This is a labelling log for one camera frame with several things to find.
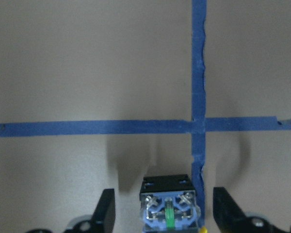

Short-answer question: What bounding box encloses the yellow push button switch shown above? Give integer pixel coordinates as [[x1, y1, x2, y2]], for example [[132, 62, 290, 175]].
[[139, 174, 201, 233]]

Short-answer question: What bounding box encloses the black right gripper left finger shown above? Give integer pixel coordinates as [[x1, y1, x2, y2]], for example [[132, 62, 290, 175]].
[[90, 188, 115, 233]]

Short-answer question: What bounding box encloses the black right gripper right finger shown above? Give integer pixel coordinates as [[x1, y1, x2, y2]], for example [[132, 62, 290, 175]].
[[213, 187, 246, 233]]

